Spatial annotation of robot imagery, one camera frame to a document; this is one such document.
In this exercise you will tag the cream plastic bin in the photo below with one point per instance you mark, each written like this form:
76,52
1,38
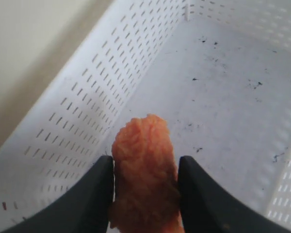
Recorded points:
37,37

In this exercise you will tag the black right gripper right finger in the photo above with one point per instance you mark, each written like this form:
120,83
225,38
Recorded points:
241,196

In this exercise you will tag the white perforated plastic basket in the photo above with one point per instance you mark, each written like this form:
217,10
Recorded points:
218,71

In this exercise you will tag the fried chicken nugget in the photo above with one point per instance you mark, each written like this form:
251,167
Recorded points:
145,179

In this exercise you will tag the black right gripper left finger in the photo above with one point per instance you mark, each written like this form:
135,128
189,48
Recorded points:
82,209

